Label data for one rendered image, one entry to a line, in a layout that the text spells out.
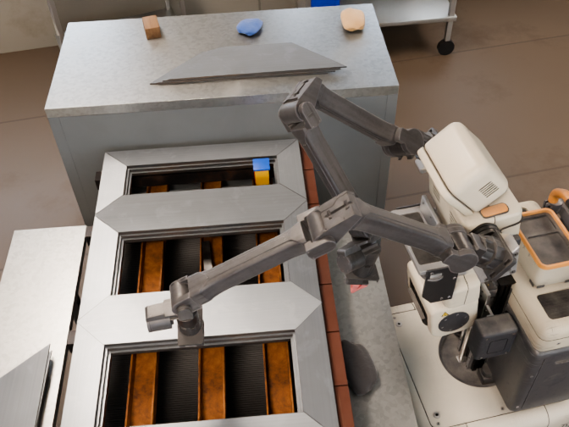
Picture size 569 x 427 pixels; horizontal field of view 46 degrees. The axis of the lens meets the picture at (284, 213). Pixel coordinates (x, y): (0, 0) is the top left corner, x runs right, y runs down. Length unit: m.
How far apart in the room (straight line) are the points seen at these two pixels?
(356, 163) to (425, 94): 1.63
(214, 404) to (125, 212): 0.75
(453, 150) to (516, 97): 2.64
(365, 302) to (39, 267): 1.12
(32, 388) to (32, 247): 0.60
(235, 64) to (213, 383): 1.20
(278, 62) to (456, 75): 2.09
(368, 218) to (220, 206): 0.95
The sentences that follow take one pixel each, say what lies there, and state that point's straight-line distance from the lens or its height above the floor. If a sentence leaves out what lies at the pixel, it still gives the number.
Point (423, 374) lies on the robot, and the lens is 2.64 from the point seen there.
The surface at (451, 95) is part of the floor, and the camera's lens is 4.35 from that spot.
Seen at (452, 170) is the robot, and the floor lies 1.34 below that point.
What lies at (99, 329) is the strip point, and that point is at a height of 0.85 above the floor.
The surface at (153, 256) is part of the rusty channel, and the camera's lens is 2.48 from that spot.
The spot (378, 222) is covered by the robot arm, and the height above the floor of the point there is 1.41.
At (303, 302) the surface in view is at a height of 0.85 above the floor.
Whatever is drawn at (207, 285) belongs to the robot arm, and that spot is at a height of 1.28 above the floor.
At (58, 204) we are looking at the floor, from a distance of 3.79.
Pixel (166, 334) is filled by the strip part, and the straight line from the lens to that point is 2.05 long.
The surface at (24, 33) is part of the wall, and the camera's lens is 5.04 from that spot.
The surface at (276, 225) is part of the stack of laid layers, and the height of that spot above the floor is 0.84.
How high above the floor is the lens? 2.53
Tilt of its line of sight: 46 degrees down
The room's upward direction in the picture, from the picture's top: 2 degrees counter-clockwise
